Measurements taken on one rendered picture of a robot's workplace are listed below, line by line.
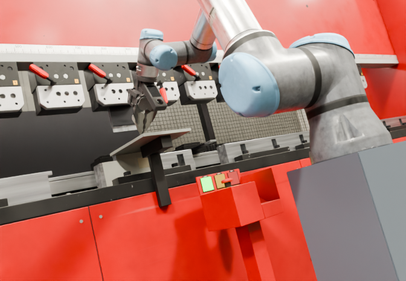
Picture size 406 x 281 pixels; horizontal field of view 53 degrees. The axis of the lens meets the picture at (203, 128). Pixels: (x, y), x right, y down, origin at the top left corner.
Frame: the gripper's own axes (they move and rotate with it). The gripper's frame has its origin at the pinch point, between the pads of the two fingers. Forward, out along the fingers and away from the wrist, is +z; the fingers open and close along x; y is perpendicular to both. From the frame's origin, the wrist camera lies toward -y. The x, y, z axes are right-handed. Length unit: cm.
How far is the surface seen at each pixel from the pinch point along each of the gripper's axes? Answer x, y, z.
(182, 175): -8.9, -15.5, 11.1
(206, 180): -11.4, -25.2, 8.3
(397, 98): -214, 16, 5
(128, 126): -0.4, 10.9, 2.7
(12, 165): 31, 50, 35
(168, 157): -12.6, -0.6, 12.0
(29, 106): -28, 238, 84
